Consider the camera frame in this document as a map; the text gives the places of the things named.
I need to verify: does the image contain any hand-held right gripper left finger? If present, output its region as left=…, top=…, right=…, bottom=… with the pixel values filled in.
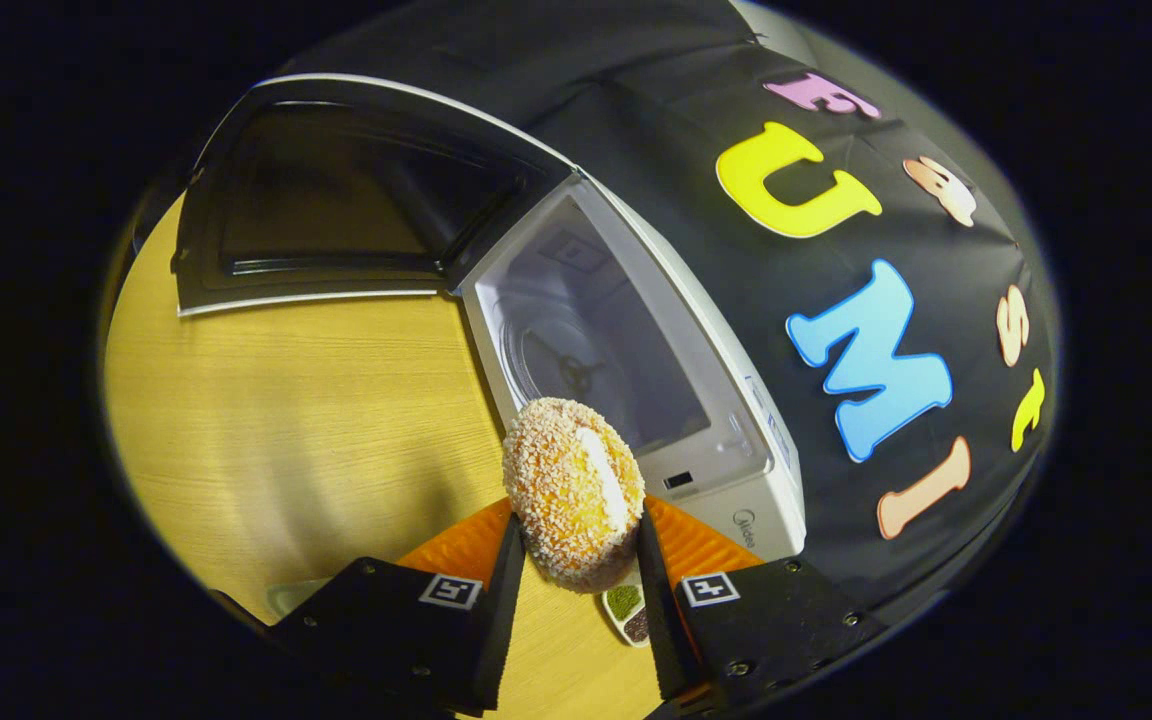
left=271, top=497, right=527, bottom=716

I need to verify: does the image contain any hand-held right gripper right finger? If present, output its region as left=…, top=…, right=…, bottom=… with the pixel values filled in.
left=636, top=495, right=887, bottom=716

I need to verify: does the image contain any round crumb-coated bread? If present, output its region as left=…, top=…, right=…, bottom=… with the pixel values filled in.
left=502, top=397, right=647, bottom=594

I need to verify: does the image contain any white microwave oven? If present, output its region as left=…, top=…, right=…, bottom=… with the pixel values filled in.
left=171, top=73, right=807, bottom=561

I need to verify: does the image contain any white divided dish of beans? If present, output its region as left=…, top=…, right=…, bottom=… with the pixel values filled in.
left=601, top=583, right=652, bottom=648

